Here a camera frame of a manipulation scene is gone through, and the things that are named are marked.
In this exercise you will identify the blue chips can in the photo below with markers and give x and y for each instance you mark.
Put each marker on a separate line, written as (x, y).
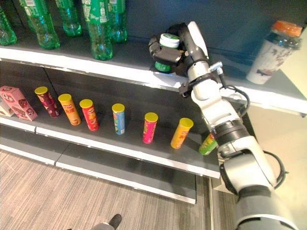
(119, 119)

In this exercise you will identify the robot dark foot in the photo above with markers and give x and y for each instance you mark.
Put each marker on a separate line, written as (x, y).
(114, 221)

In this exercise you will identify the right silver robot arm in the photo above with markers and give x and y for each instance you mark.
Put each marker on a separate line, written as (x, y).
(230, 134)

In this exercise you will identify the pink snack box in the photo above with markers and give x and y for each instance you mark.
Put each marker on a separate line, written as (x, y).
(18, 103)

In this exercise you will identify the green chips can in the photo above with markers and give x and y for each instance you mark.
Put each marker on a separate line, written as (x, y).
(207, 145)

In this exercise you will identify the green can with white lid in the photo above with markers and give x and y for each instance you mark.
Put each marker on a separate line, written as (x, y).
(168, 42)

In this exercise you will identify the white bottle with orange cap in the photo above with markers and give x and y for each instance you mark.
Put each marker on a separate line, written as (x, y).
(271, 55)

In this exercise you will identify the pink chips can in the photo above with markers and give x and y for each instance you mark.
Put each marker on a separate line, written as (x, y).
(149, 129)

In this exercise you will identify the dark red chips can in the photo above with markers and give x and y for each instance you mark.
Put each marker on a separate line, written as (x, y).
(48, 101)

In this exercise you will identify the green plastic soda bottle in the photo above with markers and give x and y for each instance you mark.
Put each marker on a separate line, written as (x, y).
(40, 24)
(6, 31)
(99, 33)
(117, 21)
(69, 19)

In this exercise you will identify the dark shelf unit white edges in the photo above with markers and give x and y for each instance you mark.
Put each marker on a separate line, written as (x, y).
(134, 134)

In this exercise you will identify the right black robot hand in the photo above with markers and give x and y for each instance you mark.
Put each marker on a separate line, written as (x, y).
(192, 48)

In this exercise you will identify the yellow orange chips can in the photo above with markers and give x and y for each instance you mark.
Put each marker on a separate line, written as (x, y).
(181, 134)

